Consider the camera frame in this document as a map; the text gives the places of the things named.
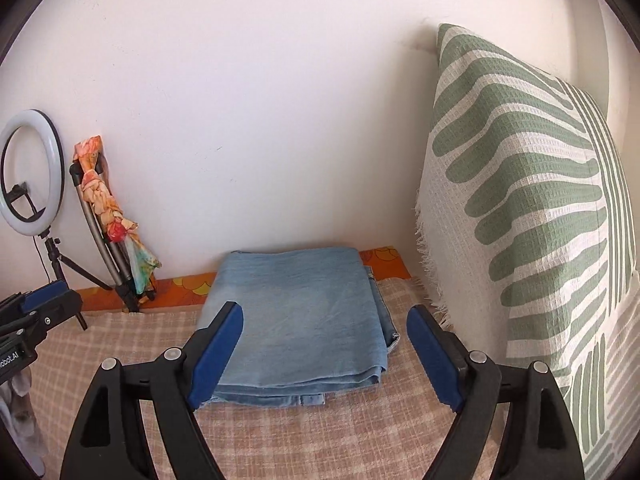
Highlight black tripod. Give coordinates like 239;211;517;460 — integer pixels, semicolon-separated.
32;230;116;331

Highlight green striped white pillow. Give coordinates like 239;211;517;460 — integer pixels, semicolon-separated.
414;22;640;480

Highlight orange floral bed sheet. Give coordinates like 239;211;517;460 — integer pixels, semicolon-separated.
75;246;412;313

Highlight orange floral cloth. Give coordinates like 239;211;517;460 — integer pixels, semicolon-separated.
74;135;163;293

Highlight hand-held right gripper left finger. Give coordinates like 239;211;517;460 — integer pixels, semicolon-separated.
59;301;245;480

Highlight grey folded metal stand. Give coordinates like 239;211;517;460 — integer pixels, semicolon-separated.
69;155;156;313

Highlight white ring light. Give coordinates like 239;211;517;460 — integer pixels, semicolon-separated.
0;109;66;238

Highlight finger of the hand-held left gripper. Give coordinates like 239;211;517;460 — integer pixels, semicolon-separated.
0;280;83;338

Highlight person's light clothing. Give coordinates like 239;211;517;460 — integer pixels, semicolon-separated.
0;360;48;478

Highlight beige plaid blanket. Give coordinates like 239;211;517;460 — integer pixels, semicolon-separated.
20;277;511;480

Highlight light blue denim pants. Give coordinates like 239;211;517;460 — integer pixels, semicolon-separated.
195;246;401;407

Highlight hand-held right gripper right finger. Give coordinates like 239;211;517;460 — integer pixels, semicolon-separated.
406;305;586;480

